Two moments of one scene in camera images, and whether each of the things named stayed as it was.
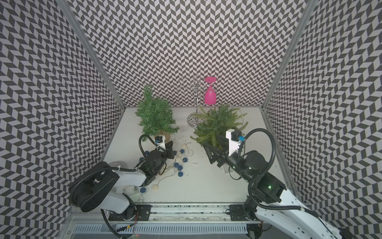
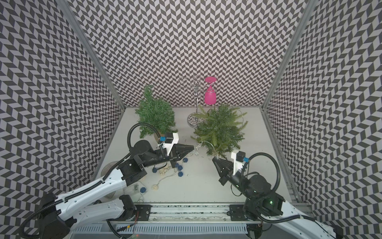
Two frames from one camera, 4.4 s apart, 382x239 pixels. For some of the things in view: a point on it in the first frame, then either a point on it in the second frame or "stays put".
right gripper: x=216 y=153 to x=225 y=169
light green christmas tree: x=211 y=130 stays put
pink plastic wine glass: x=210 y=95 stays put
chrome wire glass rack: x=191 y=83 stays put
